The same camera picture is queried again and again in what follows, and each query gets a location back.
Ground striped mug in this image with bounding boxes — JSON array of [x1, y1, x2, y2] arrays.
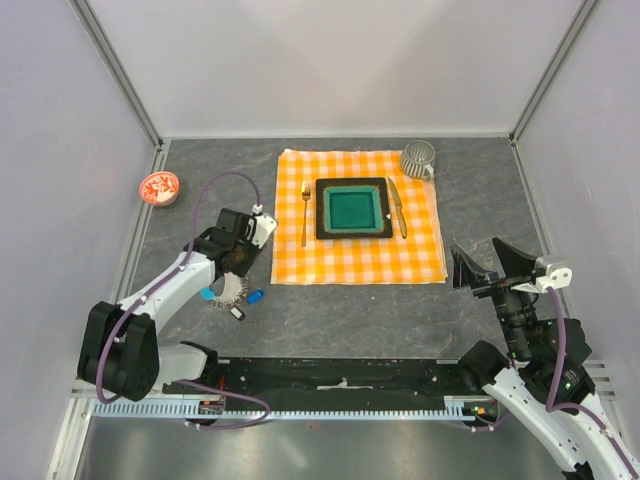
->
[[400, 140, 435, 181]]

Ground blue key tag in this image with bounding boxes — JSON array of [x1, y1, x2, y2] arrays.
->
[[247, 289, 264, 305]]

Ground gold fork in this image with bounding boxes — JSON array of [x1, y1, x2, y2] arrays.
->
[[301, 182, 311, 247]]

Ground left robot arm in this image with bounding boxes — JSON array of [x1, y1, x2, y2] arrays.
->
[[77, 208, 278, 404]]

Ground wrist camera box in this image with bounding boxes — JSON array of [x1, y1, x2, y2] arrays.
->
[[511, 255, 573, 294], [249, 204, 278, 249]]

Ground black yellow key tag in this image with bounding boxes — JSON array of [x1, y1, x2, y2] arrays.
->
[[229, 306, 245, 321]]

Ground large keyring organiser with rings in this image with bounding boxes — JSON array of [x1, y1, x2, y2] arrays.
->
[[199, 273, 249, 311]]

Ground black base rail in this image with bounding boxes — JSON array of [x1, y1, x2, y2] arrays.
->
[[208, 357, 482, 410]]

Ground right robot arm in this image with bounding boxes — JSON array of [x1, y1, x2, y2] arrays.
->
[[451, 238, 639, 479]]

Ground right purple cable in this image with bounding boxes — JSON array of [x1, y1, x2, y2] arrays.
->
[[543, 285, 640, 476]]

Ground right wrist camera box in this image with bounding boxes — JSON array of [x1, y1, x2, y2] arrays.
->
[[511, 255, 573, 294]]

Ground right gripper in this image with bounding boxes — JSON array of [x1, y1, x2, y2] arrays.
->
[[448, 235, 536, 357]]

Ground black teal square plate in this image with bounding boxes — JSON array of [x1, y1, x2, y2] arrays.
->
[[315, 177, 394, 240]]

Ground red white patterned bowl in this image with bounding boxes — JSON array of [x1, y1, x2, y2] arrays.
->
[[139, 171, 180, 207]]

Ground gold knife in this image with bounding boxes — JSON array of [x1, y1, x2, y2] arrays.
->
[[387, 177, 408, 239]]

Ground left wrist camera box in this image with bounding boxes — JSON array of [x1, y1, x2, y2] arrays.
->
[[249, 204, 278, 249]]

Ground white cable duct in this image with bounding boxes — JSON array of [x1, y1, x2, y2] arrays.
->
[[92, 398, 476, 422]]

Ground orange checkered cloth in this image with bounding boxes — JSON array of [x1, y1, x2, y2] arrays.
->
[[271, 149, 447, 285]]

